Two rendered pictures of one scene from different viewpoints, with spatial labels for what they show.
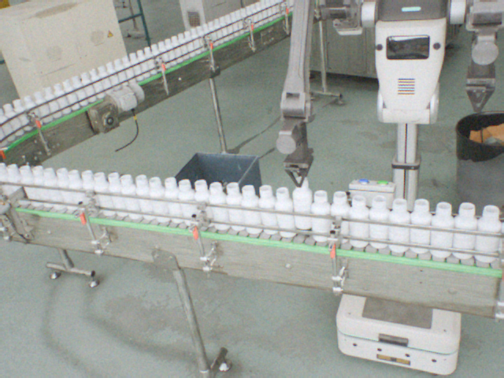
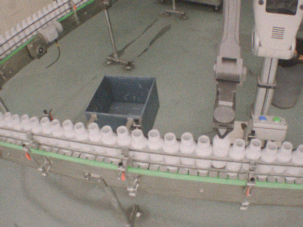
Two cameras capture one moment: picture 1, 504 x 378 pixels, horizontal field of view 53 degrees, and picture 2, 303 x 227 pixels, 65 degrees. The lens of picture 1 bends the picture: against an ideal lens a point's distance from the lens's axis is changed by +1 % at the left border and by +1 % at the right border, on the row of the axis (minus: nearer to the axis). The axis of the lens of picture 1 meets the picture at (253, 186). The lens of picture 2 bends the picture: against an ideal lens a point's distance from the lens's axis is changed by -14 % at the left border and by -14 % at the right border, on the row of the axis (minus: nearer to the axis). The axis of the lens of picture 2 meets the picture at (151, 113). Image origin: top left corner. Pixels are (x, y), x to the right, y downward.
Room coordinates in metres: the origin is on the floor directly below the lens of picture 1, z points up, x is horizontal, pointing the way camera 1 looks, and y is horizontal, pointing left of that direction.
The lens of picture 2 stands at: (0.78, 0.11, 1.87)
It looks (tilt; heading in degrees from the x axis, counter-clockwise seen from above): 45 degrees down; 355
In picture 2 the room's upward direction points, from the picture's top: 10 degrees counter-clockwise
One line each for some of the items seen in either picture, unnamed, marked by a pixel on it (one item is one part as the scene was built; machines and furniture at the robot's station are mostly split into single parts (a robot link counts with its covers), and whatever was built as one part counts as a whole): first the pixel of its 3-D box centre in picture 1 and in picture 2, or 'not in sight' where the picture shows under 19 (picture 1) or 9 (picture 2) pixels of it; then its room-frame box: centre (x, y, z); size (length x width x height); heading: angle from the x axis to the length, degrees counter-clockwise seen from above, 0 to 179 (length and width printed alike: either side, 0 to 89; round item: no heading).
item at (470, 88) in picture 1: (479, 93); not in sight; (1.20, -0.62, 1.44); 0.07 x 0.07 x 0.09; 65
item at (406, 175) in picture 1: (405, 198); (261, 105); (1.77, -0.64, 0.74); 0.11 x 0.11 x 0.40; 65
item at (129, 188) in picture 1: (131, 196); (61, 135); (1.56, 0.44, 1.08); 0.06 x 0.06 x 0.17
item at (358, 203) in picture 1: (359, 220); (266, 160); (1.21, -0.30, 1.08); 0.06 x 0.06 x 0.17
